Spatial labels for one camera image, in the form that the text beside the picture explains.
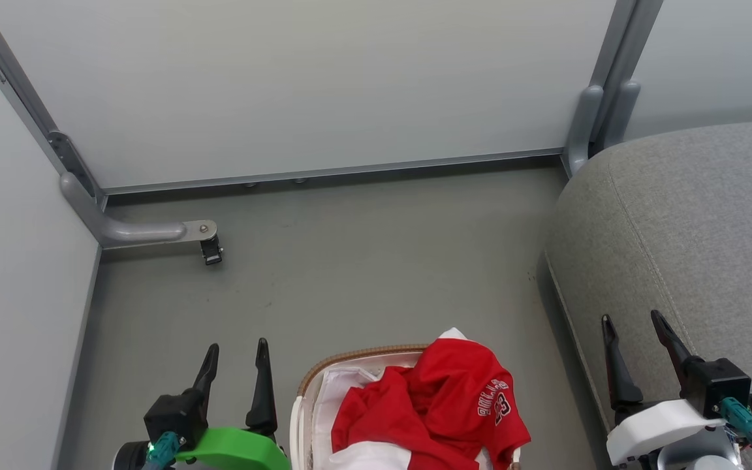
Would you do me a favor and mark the white laundry basket brown rim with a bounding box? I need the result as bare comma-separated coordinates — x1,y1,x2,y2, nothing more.
288,343,524,470

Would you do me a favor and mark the red and white jersey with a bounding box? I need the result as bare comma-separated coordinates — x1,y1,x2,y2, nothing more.
330,327,533,470

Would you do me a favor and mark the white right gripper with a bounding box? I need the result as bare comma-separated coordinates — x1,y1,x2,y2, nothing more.
601,309,727,467

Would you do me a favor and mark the dark grey post hinge bracket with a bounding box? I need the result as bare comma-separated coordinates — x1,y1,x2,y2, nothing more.
48,130,101,200

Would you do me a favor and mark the grey fabric sofa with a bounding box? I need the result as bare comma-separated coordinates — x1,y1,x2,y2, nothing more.
543,118,752,470

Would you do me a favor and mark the grey partition corner post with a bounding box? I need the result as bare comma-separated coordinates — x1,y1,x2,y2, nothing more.
0,0,106,213

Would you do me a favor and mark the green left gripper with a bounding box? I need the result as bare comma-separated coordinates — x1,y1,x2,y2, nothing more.
176,337,292,470

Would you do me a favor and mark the grey curved partition foot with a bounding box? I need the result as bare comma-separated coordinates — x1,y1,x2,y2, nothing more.
58,171,219,251

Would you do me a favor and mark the grey partition post foot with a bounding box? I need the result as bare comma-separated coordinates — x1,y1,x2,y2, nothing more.
601,79,642,155
561,84,606,179

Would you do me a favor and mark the teal plug left camera cable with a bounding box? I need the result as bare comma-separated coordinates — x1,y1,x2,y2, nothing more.
143,430,186,470

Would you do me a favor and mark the grey double partition post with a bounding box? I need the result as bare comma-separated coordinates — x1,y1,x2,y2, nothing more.
587,0,665,154

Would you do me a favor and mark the white basket liner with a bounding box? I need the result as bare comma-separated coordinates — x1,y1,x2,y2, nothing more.
313,364,416,470

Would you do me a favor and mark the black caster wheel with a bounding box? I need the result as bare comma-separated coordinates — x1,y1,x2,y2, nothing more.
199,235,224,267

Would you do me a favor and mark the grey partition bottom rail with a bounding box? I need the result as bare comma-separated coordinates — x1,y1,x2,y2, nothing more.
99,148,567,196

